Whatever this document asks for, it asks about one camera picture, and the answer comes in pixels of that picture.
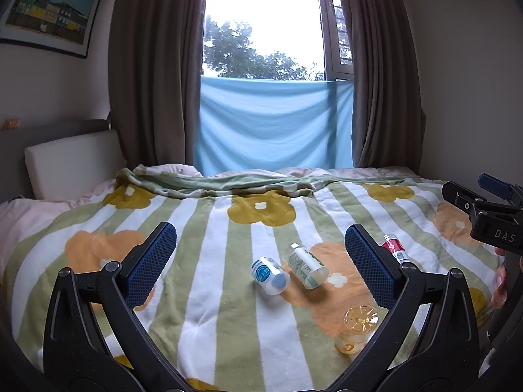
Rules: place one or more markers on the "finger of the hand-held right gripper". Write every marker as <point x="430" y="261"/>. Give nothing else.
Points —
<point x="495" y="186"/>
<point x="459" y="194"/>

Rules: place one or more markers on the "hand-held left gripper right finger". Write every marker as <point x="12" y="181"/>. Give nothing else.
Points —
<point x="367" y="269"/>

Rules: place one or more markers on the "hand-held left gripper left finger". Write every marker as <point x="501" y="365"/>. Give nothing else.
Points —
<point x="151" y="265"/>

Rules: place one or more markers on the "clear amber plastic bottle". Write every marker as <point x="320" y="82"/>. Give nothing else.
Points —
<point x="359" y="322"/>

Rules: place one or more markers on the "person's right hand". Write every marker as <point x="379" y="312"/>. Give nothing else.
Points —
<point x="500" y="284"/>

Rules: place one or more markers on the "white bottle with green label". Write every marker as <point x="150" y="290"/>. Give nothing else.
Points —
<point x="304" y="267"/>

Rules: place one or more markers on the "white bottle with blue label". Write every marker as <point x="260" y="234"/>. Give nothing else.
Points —
<point x="269" y="275"/>

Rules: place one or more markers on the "striped flower-print blanket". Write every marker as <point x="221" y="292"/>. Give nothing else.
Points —
<point x="245" y="335"/>

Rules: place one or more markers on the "white cushion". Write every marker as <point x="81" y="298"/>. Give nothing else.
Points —
<point x="69" y="167"/>

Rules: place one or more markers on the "brown curtain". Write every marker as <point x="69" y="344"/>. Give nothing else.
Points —
<point x="155" y="69"/>
<point x="380" y="69"/>

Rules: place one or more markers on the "light blue cloth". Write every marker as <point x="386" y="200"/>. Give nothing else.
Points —
<point x="269" y="126"/>

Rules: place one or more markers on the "small orange toy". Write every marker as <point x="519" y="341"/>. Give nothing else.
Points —
<point x="11" y="123"/>

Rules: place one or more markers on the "open window sash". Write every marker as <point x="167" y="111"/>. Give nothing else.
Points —
<point x="337" y="28"/>

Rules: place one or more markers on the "tree outside window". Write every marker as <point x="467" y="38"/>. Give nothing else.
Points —
<point x="241" y="53"/>

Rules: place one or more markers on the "framed wall picture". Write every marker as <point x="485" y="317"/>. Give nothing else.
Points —
<point x="49" y="12"/>

